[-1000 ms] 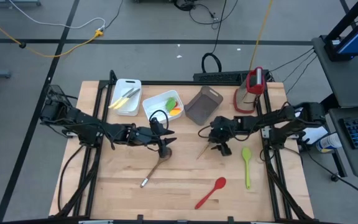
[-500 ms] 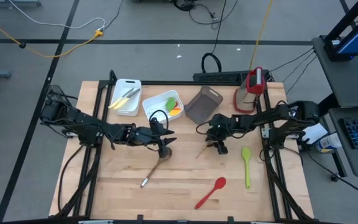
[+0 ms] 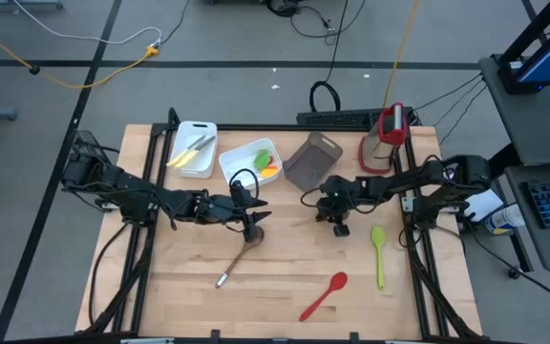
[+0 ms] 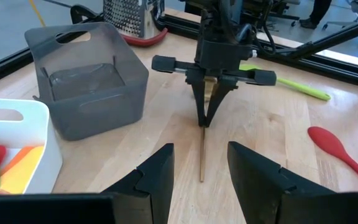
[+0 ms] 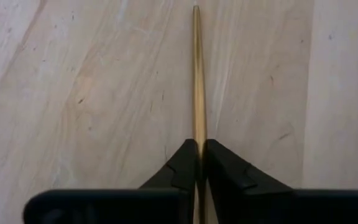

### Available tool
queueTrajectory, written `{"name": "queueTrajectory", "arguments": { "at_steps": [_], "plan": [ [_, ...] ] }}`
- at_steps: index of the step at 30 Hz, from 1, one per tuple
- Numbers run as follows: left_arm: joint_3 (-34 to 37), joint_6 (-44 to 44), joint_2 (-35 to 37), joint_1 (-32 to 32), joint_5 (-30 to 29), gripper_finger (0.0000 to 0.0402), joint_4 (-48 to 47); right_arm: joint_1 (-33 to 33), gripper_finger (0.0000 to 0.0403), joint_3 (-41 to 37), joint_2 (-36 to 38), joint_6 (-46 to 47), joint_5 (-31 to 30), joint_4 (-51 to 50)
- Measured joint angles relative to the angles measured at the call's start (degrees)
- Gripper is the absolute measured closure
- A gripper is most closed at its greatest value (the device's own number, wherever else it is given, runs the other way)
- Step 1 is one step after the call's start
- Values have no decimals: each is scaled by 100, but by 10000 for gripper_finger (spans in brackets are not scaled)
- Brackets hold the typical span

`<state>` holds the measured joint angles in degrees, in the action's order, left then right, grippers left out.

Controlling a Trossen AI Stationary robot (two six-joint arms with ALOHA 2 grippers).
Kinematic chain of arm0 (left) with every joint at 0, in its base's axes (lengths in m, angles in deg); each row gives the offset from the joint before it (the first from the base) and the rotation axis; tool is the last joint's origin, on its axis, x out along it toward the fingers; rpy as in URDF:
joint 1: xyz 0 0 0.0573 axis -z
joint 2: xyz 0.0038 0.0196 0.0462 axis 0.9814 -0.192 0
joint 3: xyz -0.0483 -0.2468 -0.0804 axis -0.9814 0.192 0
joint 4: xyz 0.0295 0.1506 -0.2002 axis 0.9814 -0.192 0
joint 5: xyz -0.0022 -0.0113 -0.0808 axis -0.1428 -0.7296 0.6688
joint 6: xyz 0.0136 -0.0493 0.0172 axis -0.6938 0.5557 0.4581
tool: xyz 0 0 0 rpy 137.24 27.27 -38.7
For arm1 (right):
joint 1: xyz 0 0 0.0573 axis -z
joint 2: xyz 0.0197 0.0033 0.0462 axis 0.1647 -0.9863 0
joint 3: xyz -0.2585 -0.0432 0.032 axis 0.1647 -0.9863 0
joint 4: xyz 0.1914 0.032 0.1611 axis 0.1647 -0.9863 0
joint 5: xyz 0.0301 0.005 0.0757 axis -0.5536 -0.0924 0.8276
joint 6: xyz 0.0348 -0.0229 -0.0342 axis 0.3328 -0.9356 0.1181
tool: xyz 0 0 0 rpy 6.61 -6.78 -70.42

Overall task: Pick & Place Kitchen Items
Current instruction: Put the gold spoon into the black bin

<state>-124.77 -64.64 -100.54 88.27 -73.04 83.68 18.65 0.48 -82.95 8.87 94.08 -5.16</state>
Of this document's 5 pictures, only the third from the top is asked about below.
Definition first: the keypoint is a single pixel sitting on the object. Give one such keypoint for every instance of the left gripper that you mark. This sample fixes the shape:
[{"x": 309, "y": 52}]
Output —
[{"x": 222, "y": 210}]

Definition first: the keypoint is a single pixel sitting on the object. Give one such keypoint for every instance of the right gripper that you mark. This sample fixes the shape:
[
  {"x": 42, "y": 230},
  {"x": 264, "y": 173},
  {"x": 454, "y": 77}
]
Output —
[{"x": 339, "y": 196}]

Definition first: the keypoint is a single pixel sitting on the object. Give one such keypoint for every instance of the green silicone spatula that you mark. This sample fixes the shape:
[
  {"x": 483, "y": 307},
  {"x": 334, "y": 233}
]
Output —
[{"x": 261, "y": 161}]

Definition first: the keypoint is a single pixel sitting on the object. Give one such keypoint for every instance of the red silicone spatula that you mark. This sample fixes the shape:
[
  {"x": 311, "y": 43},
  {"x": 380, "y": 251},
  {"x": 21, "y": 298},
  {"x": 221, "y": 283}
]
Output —
[{"x": 271, "y": 160}]

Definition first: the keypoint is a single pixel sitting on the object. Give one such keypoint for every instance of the dark wooden spoon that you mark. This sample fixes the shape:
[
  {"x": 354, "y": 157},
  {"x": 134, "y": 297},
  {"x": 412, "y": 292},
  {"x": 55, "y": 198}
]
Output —
[{"x": 237, "y": 261}]

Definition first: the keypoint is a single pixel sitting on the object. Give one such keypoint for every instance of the green silicone spoon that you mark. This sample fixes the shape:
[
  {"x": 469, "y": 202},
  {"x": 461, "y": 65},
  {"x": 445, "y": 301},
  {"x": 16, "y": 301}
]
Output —
[{"x": 378, "y": 236}]

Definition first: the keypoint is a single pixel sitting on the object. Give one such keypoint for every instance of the red silicone spoon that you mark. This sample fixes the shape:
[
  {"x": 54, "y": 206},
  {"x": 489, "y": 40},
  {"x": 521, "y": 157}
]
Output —
[{"x": 338, "y": 281}]

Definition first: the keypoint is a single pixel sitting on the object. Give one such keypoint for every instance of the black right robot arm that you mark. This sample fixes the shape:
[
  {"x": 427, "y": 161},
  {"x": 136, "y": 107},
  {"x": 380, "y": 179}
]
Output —
[{"x": 408, "y": 179}]

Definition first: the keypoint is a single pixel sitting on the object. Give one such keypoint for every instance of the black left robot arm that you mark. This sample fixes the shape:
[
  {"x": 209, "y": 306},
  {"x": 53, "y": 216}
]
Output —
[{"x": 132, "y": 191}]

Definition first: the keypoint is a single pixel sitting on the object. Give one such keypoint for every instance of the grey plastic bin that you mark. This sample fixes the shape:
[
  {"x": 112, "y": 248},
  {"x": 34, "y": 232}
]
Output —
[{"x": 310, "y": 165}]

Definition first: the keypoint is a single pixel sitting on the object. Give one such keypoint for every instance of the white plastic bin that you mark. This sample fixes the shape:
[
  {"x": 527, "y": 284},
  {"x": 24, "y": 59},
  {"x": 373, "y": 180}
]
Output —
[
  {"x": 237, "y": 167},
  {"x": 203, "y": 165}
]

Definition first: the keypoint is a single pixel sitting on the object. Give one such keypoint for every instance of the black power strip bar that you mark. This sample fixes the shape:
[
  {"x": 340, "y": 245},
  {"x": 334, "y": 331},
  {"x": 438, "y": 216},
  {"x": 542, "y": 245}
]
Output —
[{"x": 342, "y": 117}]

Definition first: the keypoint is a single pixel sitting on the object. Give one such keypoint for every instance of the white paper sheet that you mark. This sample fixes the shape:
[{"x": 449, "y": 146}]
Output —
[{"x": 487, "y": 203}]

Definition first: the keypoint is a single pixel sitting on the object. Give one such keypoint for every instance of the black monitor stand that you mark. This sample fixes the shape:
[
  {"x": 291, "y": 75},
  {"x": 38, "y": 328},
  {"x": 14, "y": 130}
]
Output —
[{"x": 537, "y": 26}]

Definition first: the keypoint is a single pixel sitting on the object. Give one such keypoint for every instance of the black aluminium table frame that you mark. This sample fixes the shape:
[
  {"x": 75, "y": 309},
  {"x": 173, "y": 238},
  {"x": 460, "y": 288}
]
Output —
[{"x": 256, "y": 127}]

